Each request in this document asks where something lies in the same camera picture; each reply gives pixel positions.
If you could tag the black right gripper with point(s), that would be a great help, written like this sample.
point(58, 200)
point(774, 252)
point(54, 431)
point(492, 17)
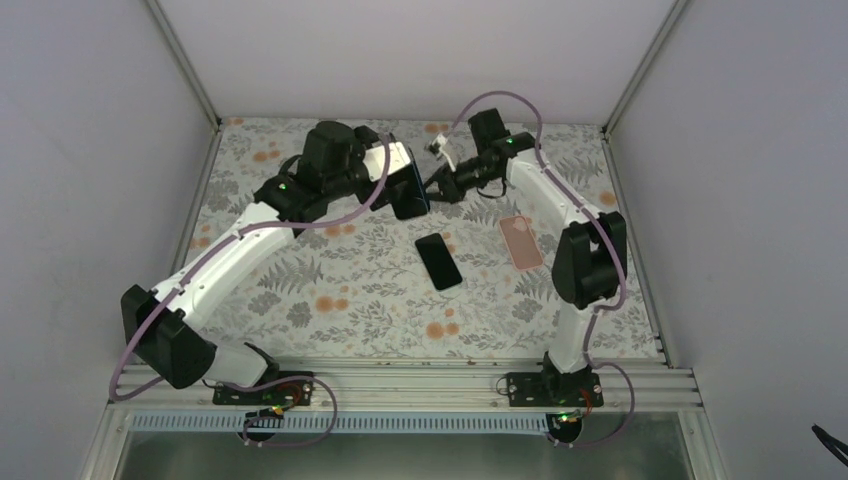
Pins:
point(453, 190)

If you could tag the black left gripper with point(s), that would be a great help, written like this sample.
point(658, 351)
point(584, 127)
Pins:
point(380, 198)

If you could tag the black phone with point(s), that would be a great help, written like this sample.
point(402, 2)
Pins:
point(408, 197)

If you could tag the black phone case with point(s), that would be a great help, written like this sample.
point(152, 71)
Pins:
point(405, 187)

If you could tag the pink phone case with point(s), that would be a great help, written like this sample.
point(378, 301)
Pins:
point(520, 242)

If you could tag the dark green smartphone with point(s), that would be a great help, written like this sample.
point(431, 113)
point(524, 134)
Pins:
point(438, 261)

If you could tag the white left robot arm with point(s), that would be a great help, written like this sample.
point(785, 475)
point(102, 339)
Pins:
point(340, 174)

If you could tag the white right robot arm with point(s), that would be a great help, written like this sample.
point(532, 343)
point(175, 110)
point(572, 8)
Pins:
point(590, 265)

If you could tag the floral patterned table mat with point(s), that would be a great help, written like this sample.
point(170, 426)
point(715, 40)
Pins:
point(361, 289)

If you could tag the black object at right edge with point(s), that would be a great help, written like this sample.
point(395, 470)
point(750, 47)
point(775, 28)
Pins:
point(835, 446)

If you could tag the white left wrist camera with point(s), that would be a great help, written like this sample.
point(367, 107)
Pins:
point(375, 159)

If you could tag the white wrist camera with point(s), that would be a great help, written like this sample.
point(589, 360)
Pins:
point(375, 159)
point(441, 148)

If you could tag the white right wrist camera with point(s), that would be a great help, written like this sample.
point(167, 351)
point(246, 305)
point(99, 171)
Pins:
point(441, 148)

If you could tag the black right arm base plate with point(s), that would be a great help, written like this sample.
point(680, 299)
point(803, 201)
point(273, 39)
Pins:
point(530, 391)

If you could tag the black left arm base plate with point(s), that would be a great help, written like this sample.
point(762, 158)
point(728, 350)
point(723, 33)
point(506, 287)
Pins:
point(286, 394)

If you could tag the aluminium mounting rail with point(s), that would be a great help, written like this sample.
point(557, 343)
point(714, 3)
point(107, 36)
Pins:
point(366, 385)

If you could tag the perforated cable duct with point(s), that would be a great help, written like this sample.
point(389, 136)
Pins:
point(349, 422)

